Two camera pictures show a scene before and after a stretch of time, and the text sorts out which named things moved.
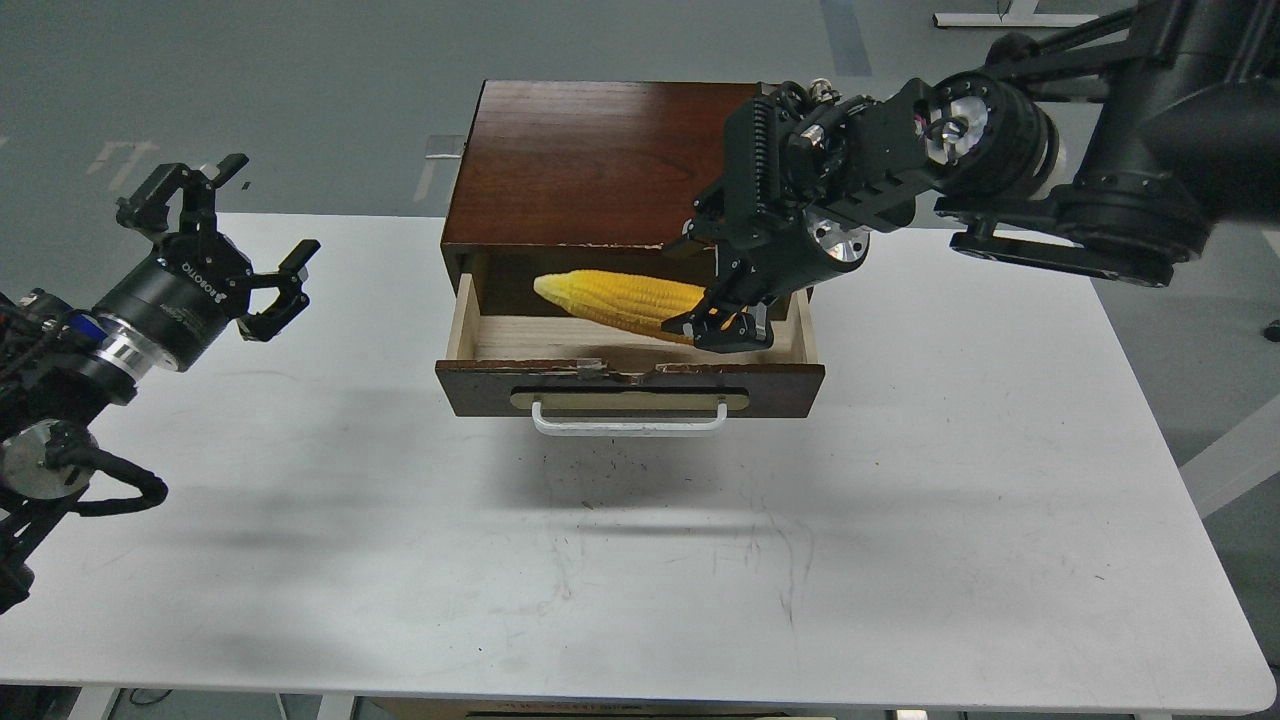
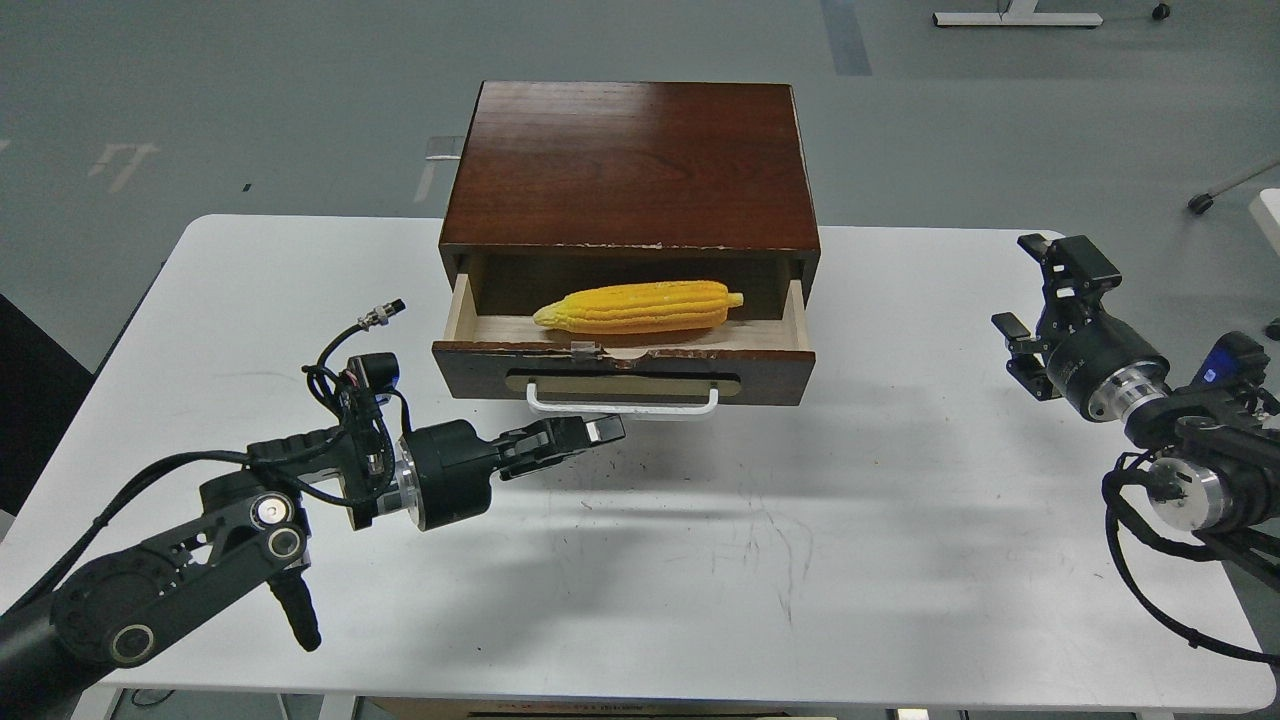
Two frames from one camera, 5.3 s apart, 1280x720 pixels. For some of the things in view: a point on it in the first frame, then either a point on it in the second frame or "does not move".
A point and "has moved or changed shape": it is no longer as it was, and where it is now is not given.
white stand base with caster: (1020, 13) does not move
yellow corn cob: (636, 305) has moved or changed shape
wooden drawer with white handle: (579, 376) has moved or changed shape
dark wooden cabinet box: (561, 177) does not move
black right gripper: (788, 212) → (1100, 362)
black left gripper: (197, 282) → (444, 470)
